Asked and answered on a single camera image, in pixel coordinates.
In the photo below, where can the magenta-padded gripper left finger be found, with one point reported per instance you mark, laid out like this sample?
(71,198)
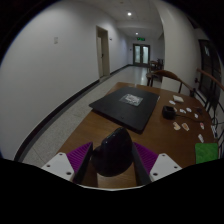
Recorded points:
(60,163)

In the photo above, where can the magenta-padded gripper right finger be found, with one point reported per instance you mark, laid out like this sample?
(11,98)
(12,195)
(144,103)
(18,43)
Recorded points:
(163,165)

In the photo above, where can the black computer mouse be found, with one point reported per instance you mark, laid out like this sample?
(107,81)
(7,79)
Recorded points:
(111,153)

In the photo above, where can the green mouse pad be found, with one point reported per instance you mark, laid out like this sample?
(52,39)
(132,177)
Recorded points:
(206,153)

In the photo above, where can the beige sticker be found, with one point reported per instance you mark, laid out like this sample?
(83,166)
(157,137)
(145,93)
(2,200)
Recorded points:
(176,125)

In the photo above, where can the orange and white sticker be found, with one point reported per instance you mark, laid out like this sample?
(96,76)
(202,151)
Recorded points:
(185,126)

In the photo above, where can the white sticker with dark print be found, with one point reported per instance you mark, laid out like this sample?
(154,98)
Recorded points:
(200,137)

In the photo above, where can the red and white sticker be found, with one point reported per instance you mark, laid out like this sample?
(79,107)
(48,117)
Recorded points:
(202,125)

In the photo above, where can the small pale sticker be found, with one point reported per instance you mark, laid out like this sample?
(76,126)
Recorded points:
(175,109)

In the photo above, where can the small white sticker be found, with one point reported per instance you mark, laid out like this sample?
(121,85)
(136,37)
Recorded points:
(172,102)
(196,115)
(182,111)
(189,109)

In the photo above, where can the white paper sheet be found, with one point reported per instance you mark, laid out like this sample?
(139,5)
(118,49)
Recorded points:
(213,130)

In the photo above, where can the black scissors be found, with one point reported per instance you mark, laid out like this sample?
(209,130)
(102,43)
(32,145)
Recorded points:
(199,109)

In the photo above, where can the small white box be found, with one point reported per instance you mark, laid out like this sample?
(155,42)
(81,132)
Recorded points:
(178,98)

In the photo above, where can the black closed laptop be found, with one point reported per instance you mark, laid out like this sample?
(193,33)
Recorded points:
(113,108)

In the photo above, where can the wooden armchair with curved back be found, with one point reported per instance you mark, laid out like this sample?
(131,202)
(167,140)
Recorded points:
(166,75)

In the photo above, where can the wood-topped black metal railing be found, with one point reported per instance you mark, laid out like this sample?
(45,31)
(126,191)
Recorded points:
(208,77)

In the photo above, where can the dark small chair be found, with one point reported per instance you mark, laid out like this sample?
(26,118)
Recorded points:
(156,65)

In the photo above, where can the dark framed window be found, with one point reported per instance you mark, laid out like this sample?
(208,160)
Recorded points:
(210,66)

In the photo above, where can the glass double door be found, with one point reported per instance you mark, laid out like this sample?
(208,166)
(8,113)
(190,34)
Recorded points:
(141,54)

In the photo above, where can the wooden side door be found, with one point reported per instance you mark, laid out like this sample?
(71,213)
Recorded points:
(103,53)

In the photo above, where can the green exit sign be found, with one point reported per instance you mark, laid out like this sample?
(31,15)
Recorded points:
(141,39)

